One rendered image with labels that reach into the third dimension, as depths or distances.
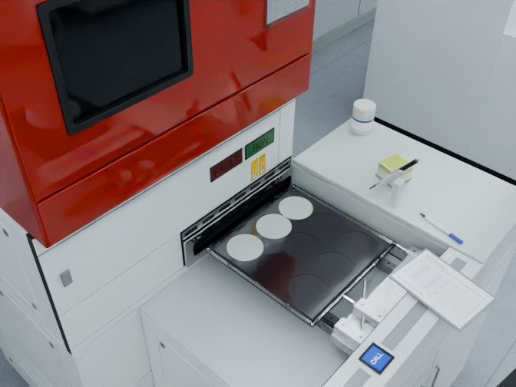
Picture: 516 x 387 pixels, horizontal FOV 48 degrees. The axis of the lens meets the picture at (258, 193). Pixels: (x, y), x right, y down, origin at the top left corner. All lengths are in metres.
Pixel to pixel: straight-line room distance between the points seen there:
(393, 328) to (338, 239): 0.35
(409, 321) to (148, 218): 0.65
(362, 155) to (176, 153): 0.71
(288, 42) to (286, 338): 0.72
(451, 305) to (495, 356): 1.21
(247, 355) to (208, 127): 0.56
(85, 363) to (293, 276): 0.56
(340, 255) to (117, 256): 0.58
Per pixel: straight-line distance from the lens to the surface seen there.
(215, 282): 1.59
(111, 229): 1.33
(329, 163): 1.76
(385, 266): 1.64
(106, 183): 1.18
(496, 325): 2.73
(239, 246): 1.57
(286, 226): 1.63
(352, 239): 1.62
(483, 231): 1.64
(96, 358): 1.58
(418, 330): 1.38
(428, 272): 1.48
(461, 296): 1.46
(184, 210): 1.47
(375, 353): 1.31
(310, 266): 1.53
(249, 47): 1.32
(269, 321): 1.51
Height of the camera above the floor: 2.04
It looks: 41 degrees down
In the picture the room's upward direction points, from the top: 1 degrees clockwise
